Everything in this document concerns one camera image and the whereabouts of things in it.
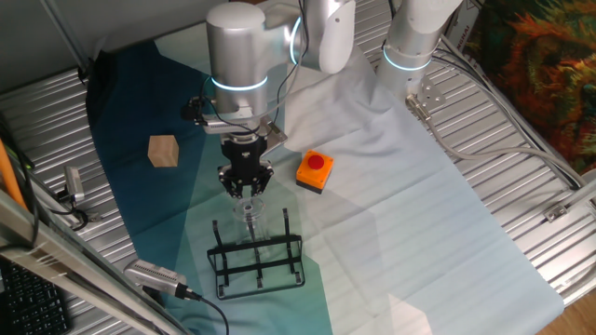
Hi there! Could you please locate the silver ribbed camera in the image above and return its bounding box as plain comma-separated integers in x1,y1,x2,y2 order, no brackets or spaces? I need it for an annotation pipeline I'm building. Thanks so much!
123,259,181,297

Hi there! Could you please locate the black keyboard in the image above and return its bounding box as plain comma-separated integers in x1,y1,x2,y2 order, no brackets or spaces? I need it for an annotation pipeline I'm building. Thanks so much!
0,260,71,335

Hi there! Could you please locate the colourful orange green cloth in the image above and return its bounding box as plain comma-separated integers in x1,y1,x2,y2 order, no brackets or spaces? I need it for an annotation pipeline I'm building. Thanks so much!
465,0,596,176

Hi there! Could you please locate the orange pole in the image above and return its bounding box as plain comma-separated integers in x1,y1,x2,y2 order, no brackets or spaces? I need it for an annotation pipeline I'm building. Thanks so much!
0,139,27,210

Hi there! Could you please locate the clear glass cup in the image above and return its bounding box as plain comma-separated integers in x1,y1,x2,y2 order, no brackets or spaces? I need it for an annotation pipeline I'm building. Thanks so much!
231,196,274,261

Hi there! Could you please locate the orange emergency stop button box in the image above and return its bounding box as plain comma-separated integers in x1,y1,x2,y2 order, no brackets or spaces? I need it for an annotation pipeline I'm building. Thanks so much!
295,149,335,195

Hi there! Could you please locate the white cardboard box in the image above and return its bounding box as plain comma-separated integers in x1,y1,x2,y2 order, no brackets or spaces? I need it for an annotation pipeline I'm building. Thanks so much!
441,0,485,47

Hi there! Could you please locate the small camera mount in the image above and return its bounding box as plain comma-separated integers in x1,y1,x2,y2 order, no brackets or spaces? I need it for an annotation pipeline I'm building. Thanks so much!
46,185,102,232

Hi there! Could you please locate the aluminium frame bar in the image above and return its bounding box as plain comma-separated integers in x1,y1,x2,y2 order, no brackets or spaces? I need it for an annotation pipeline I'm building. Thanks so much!
0,190,192,335

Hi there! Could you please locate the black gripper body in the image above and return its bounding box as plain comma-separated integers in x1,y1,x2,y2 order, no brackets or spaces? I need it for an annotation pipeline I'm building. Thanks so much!
220,133,269,172

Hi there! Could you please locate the black camera cable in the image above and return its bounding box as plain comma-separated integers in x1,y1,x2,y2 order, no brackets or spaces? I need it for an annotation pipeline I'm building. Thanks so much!
174,282,230,335

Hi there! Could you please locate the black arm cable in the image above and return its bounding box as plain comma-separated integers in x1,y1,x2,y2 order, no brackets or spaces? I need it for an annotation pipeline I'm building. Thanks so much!
181,0,311,139

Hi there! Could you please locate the grey metal pole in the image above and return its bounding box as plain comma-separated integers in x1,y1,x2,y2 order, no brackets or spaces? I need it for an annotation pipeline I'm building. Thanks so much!
39,0,93,80

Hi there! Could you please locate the small silver camera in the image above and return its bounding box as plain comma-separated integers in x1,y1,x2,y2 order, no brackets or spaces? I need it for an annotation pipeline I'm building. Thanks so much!
63,166,86,204

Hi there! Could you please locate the robot base cable bundle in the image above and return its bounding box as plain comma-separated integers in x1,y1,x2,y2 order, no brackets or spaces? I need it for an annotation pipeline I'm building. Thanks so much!
430,34,586,190

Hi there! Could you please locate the black wire cup rack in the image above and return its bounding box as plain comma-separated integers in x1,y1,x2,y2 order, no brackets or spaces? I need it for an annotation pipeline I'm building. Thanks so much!
207,208,306,302

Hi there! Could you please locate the grey square metal plate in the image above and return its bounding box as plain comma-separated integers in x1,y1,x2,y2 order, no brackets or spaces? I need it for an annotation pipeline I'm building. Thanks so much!
200,116,262,137

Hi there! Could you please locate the teal white blue tablecloth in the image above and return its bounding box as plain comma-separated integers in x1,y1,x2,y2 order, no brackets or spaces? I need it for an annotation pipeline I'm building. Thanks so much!
86,13,567,335

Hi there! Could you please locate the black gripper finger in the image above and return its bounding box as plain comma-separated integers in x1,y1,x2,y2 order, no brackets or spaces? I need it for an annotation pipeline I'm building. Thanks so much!
249,162,275,197
218,165,246,200

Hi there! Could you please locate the wooden cube block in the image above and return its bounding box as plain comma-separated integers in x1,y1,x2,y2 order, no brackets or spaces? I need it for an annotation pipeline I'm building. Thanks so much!
147,134,181,168

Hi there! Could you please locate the thick grey conduit hose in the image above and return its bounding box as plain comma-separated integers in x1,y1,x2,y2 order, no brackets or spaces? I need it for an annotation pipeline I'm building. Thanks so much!
404,92,586,187

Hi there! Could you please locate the metal table bracket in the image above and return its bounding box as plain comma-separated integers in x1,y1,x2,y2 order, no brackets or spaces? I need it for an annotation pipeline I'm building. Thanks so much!
543,203,570,223

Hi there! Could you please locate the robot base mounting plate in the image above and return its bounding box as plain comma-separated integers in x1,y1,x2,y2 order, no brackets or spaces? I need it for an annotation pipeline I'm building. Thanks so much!
416,74,446,106

